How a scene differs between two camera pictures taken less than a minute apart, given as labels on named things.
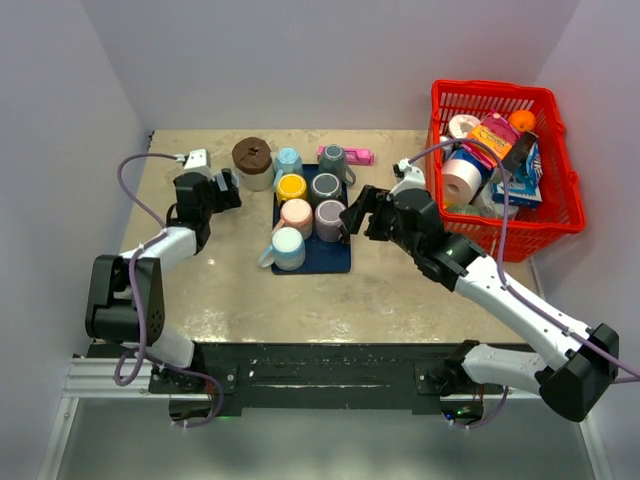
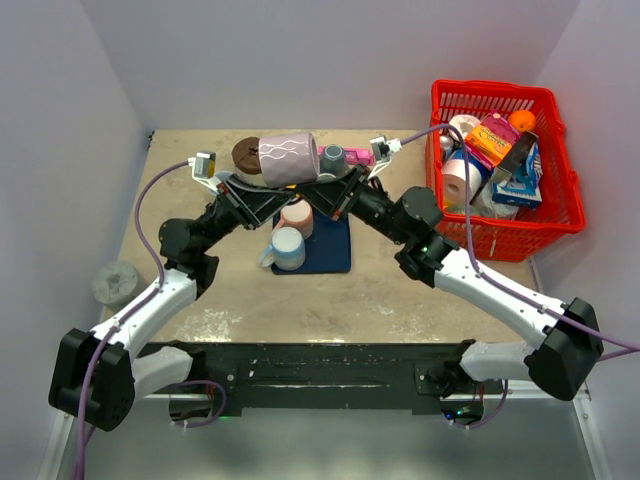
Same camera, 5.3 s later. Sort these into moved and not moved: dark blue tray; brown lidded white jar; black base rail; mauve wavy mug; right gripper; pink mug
Moved: mauve wavy mug; right gripper
Not moved: pink mug; black base rail; brown lidded white jar; dark blue tray
